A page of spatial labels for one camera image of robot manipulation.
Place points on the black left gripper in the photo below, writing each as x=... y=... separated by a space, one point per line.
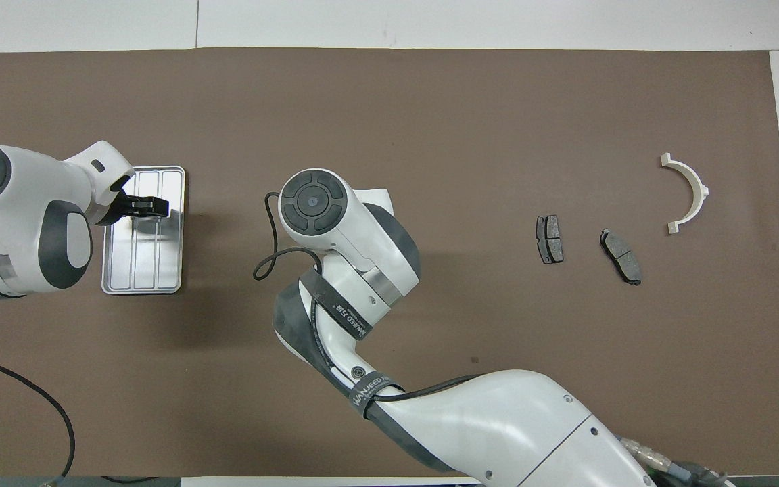
x=119 y=206

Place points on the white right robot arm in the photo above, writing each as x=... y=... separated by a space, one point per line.
x=498 y=419

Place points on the curved dark brake pad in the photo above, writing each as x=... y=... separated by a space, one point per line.
x=621 y=257

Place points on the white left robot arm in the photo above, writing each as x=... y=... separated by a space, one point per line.
x=24 y=203

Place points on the rectangular dark brake pad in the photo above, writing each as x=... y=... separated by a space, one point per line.
x=550 y=239

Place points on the brown table mat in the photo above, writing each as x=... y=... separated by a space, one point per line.
x=430 y=122

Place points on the white curved plastic bracket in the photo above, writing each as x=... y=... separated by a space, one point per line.
x=695 y=186

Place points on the silver metal tray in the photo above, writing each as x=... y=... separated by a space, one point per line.
x=149 y=264

